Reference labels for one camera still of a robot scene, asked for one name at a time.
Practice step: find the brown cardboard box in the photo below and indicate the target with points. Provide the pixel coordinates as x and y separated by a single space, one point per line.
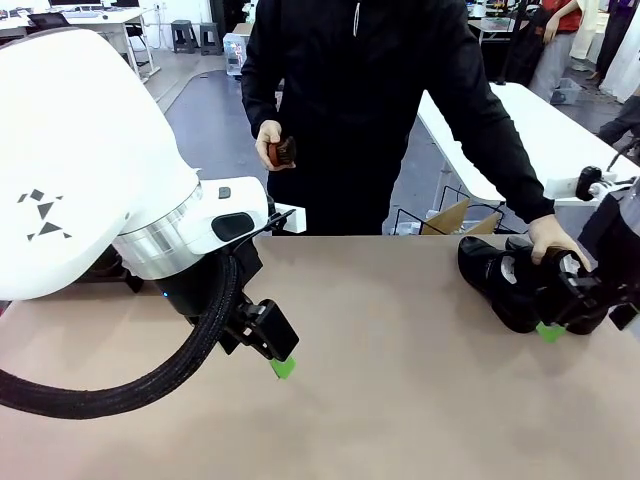
450 215

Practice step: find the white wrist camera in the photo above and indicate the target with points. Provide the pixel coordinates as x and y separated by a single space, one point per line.
295 220
560 186

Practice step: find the white office desk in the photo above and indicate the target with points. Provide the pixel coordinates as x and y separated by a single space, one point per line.
110 17

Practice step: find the person's right hand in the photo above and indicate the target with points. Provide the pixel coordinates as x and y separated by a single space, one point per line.
267 132

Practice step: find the grey plastic stool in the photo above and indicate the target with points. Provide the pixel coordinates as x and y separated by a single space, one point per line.
184 32
210 37

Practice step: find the glowing clear computer case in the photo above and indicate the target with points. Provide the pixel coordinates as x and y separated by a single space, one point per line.
235 55

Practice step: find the brown wooden shoe brush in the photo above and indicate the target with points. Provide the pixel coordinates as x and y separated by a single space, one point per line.
285 152

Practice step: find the person's left hand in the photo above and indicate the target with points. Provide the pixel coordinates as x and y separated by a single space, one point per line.
547 232

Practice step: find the bystander in red top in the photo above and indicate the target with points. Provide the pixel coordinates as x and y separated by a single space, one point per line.
555 55

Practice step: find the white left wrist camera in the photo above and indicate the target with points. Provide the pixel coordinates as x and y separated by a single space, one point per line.
295 220

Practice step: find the black office chair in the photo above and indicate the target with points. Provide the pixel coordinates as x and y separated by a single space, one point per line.
47 20

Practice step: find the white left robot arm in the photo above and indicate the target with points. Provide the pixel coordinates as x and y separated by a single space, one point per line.
75 175

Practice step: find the bystander in beige clothes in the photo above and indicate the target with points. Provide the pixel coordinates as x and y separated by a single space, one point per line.
587 30

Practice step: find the person's left forearm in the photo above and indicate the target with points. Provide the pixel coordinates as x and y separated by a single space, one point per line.
520 170

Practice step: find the person in black jacket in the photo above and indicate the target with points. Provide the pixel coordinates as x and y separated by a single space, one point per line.
340 125

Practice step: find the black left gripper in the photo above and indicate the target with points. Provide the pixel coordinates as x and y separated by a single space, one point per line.
185 300

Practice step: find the white-framed dark table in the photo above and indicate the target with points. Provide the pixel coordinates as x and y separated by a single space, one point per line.
495 25

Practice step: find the black pole stand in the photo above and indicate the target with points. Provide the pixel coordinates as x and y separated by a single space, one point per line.
510 45

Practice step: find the seated bystander in dark clothes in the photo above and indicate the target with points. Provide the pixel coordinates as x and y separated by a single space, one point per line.
622 125

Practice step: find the grey plastic bin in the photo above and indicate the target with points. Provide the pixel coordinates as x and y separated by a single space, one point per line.
567 92

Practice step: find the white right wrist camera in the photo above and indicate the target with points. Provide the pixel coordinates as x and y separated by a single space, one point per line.
560 186

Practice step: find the white table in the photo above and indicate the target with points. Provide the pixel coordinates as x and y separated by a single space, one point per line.
550 125

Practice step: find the person's right forearm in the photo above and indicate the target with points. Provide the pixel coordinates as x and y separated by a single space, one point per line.
257 95

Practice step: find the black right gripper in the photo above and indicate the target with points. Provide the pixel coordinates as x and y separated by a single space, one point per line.
612 260

